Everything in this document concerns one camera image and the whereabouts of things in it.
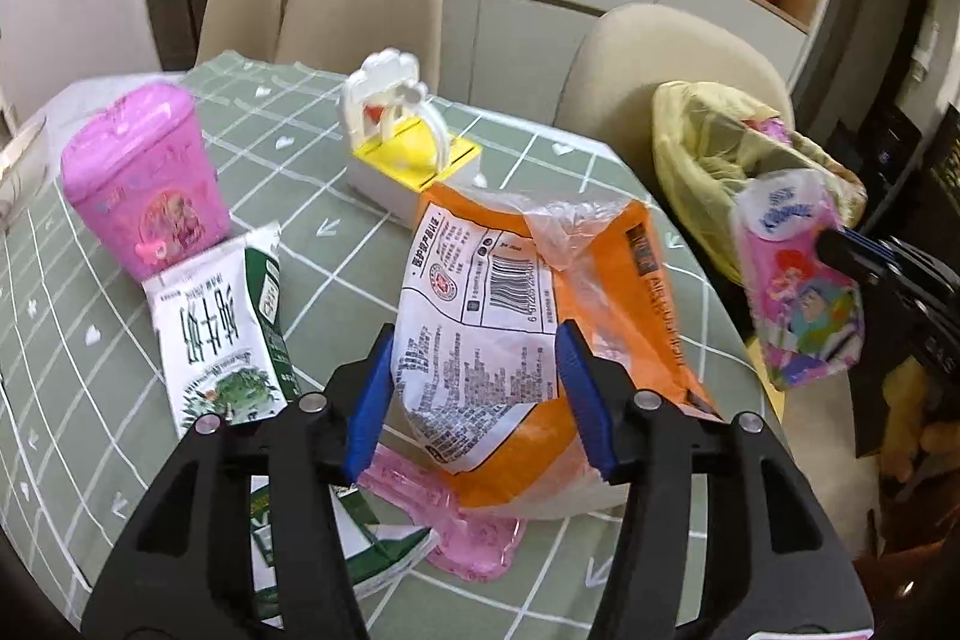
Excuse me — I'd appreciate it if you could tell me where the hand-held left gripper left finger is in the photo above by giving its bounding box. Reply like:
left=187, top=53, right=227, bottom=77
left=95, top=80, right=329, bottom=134
left=81, top=323, right=396, bottom=640

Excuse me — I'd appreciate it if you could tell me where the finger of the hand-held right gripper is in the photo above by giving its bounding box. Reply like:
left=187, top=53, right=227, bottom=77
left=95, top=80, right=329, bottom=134
left=816, top=227, right=912, bottom=286

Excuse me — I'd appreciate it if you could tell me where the beige chair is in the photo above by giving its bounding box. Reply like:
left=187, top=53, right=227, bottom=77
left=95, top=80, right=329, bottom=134
left=276, top=0, right=445, bottom=103
left=555, top=2, right=796, bottom=163
left=196, top=0, right=284, bottom=65

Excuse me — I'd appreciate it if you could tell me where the white green milk carton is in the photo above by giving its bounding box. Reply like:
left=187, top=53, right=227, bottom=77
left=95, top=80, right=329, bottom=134
left=251, top=475, right=441, bottom=612
left=142, top=222, right=299, bottom=438

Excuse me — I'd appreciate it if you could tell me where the green grid tablecloth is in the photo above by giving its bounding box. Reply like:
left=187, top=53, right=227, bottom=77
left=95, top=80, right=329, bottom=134
left=0, top=49, right=788, bottom=618

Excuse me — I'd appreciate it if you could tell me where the pink toy box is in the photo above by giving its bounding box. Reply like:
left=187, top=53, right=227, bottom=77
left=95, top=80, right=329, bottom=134
left=60, top=83, right=232, bottom=281

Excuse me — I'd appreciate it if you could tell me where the pink tissue pack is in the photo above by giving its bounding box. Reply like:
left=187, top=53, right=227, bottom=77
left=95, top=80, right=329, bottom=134
left=731, top=169, right=866, bottom=392

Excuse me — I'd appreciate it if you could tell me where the pink translucent wrapper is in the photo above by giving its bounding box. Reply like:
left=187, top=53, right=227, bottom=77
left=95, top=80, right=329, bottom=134
left=358, top=445, right=527, bottom=583

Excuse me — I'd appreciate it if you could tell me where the yellow plastic bag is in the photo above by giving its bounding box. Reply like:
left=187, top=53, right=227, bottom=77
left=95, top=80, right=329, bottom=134
left=651, top=80, right=868, bottom=290

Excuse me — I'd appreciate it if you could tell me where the white yellow toy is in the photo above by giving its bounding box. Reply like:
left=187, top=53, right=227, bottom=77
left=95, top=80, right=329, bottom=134
left=339, top=51, right=482, bottom=230

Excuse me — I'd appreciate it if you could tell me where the orange white packet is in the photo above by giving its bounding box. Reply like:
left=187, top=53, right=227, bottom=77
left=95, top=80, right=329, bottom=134
left=394, top=182, right=722, bottom=521

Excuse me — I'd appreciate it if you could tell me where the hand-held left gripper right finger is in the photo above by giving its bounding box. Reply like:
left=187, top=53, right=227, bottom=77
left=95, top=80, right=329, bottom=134
left=556, top=320, right=875, bottom=640

